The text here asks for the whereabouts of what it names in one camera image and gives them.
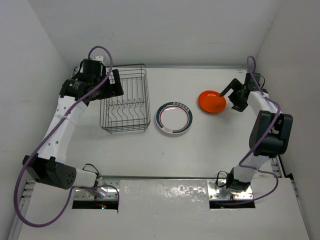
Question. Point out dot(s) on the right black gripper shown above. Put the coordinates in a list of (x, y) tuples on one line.
[(235, 85)]

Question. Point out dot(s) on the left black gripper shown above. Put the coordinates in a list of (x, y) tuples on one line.
[(112, 90)]

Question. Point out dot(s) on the white plate teal rim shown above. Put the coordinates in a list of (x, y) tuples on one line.
[(174, 118)]

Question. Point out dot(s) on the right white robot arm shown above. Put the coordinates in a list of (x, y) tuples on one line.
[(270, 133)]

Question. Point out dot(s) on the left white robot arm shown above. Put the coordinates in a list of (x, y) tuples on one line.
[(93, 81)]

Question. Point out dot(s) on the wire dish rack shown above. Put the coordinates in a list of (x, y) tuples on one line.
[(129, 112)]

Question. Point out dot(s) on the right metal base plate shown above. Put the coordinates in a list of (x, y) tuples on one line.
[(219, 192)]

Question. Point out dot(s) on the metal base plate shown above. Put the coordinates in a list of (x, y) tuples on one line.
[(108, 192), (219, 192)]

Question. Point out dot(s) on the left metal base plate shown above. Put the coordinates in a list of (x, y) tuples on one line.
[(108, 192)]

